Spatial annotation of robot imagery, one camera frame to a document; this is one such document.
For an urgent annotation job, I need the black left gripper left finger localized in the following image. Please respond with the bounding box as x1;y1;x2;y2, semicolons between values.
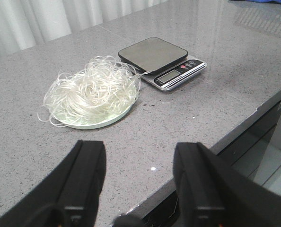
0;140;106;227

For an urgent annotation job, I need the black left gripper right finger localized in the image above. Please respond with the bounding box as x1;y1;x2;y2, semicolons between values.
173;142;281;227

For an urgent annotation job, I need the white vermicelli noodle bundle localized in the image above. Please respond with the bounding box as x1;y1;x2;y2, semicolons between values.
37;56;148;129

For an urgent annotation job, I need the light green round plate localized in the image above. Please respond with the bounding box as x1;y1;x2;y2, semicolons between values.
46;79;141;129

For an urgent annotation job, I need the black silver kitchen scale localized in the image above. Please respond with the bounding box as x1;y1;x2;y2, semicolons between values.
118;37;207;92

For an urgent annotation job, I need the white pleated curtain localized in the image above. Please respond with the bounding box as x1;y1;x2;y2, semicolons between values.
0;0;161;57

